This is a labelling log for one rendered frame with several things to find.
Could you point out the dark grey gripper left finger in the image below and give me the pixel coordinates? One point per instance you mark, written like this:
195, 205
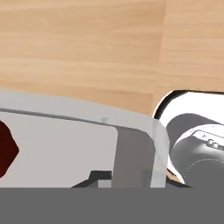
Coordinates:
100, 178

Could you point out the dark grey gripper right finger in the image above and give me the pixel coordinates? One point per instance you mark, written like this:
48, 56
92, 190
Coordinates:
176, 185

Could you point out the white and black round object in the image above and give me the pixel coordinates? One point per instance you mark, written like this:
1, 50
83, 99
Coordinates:
198, 145

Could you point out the dark red food piece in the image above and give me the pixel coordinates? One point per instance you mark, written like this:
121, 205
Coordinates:
7, 148

